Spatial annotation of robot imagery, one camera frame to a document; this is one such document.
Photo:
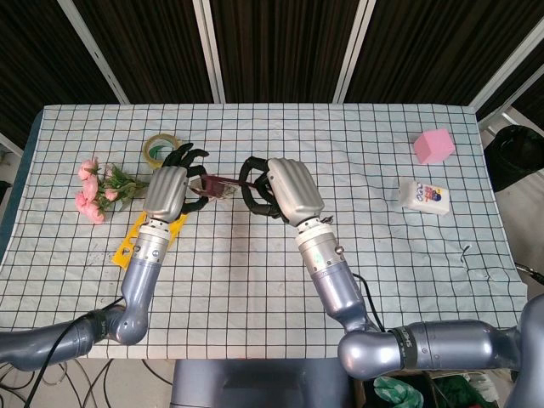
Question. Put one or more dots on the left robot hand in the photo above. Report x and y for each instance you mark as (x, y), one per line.
(170, 191)

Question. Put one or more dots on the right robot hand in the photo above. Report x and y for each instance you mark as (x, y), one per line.
(289, 191)

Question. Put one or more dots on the paper folding fan red ribs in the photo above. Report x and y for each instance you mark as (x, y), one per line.
(219, 186)

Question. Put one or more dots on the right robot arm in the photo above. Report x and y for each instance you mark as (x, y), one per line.
(382, 310)

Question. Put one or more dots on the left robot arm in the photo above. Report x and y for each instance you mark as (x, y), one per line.
(106, 297)

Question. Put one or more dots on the yellow tape roll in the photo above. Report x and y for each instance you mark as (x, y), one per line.
(157, 149)

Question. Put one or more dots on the pink artificial flower bunch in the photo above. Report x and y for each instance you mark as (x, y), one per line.
(102, 193)

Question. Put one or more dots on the yellow plastic tube rack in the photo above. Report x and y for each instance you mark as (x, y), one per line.
(127, 248)

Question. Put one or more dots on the white grid tablecloth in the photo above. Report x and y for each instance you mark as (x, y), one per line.
(255, 276)

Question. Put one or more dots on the white printed tissue pack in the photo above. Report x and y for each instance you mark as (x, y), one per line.
(425, 195)

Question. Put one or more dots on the pink foam block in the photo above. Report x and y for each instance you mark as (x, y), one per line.
(433, 146)

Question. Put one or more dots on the black thread scrap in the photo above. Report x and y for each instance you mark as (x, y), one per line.
(466, 251)

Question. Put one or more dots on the grey robot torso base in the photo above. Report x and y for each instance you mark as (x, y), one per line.
(259, 384)

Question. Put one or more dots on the black trash bag bin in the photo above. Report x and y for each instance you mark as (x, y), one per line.
(516, 157)

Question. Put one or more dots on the cardboard box with green bag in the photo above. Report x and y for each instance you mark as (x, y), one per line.
(408, 389)

